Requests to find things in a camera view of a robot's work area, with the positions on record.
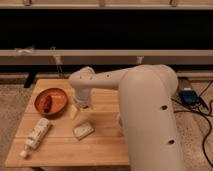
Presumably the orange ceramic bowl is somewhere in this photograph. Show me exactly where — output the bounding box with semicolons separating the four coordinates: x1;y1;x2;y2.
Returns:
34;88;68;116

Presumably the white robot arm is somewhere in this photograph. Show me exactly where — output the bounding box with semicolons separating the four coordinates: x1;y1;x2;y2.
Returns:
69;65;185;171

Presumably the small white packet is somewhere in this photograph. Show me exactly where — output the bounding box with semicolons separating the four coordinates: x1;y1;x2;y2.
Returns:
73;122;95;140

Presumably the wooden table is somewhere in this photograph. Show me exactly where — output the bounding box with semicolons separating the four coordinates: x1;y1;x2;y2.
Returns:
5;79;129;167

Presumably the white plastic bottle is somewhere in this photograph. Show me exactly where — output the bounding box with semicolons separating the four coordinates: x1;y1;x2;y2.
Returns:
20;118;52;158

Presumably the blue power box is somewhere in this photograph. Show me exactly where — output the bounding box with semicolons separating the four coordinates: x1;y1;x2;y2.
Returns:
179;89;200;106

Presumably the long wooden shelf rail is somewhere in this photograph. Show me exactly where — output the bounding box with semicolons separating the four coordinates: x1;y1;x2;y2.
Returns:
0;49;213;65

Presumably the black cable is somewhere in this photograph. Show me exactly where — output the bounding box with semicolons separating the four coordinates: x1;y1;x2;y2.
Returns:
171;79;213;168

